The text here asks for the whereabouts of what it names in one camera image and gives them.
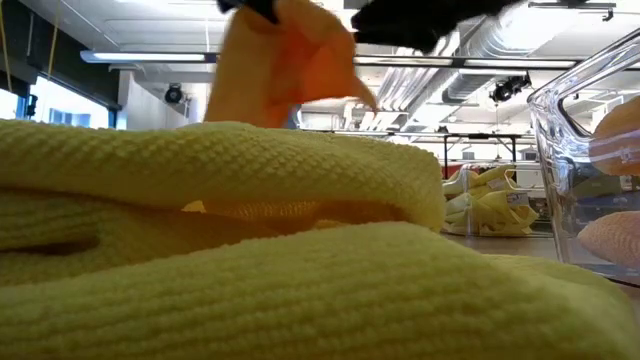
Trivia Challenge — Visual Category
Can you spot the black frame table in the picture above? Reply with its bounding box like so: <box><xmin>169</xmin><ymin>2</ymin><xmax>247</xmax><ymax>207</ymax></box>
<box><xmin>384</xmin><ymin>130</ymin><xmax>525</xmax><ymax>179</ymax></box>

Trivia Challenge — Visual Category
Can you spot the orange microfiber towel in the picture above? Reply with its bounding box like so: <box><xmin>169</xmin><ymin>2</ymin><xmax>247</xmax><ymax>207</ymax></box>
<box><xmin>588</xmin><ymin>94</ymin><xmax>640</xmax><ymax>177</ymax></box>
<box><xmin>577</xmin><ymin>209</ymin><xmax>640</xmax><ymax>271</ymax></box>
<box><xmin>203</xmin><ymin>0</ymin><xmax>379</xmax><ymax>130</ymax></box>
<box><xmin>182</xmin><ymin>198</ymin><xmax>409</xmax><ymax>236</ymax></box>

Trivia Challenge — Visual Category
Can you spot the yellow hanging cable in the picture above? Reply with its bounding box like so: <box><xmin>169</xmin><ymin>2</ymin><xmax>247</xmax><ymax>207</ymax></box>
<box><xmin>45</xmin><ymin>0</ymin><xmax>62</xmax><ymax>81</ymax></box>
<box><xmin>0</xmin><ymin>0</ymin><xmax>14</xmax><ymax>94</ymax></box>

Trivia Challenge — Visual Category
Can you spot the yellow microfiber towel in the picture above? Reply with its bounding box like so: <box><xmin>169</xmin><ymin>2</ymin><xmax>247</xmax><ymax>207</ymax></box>
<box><xmin>443</xmin><ymin>163</ymin><xmax>519</xmax><ymax>197</ymax></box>
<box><xmin>0</xmin><ymin>118</ymin><xmax>447</xmax><ymax>289</ymax></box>
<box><xmin>442</xmin><ymin>189</ymin><xmax>540</xmax><ymax>237</ymax></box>
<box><xmin>0</xmin><ymin>221</ymin><xmax>640</xmax><ymax>360</ymax></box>

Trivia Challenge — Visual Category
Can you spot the large window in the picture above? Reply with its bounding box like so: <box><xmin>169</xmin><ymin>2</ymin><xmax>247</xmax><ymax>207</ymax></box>
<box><xmin>0</xmin><ymin>74</ymin><xmax>119</xmax><ymax>130</ymax></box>

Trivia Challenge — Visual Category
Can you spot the clear plastic basket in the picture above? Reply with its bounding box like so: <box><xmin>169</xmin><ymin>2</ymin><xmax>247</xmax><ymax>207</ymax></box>
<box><xmin>527</xmin><ymin>27</ymin><xmax>640</xmax><ymax>286</ymax></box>
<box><xmin>442</xmin><ymin>162</ymin><xmax>544</xmax><ymax>237</ymax></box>

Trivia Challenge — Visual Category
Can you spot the black ceiling spotlight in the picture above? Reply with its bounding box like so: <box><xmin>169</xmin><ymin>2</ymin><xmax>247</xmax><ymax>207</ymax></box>
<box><xmin>488</xmin><ymin>73</ymin><xmax>532</xmax><ymax>104</ymax></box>
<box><xmin>163</xmin><ymin>83</ymin><xmax>185</xmax><ymax>105</ymax></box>

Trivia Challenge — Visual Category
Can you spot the long ceiling light bar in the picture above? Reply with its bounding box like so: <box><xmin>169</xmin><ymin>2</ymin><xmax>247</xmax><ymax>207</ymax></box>
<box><xmin>79</xmin><ymin>49</ymin><xmax>584</xmax><ymax>71</ymax></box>

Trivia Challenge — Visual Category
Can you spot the silver ventilation duct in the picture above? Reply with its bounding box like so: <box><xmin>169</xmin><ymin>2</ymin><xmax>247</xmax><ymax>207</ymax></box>
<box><xmin>439</xmin><ymin>14</ymin><xmax>556</xmax><ymax>105</ymax></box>

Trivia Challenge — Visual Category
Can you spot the black ceiling track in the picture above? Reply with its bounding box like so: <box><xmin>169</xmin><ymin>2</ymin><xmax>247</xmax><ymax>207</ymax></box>
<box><xmin>527</xmin><ymin>1</ymin><xmax>617</xmax><ymax>22</ymax></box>

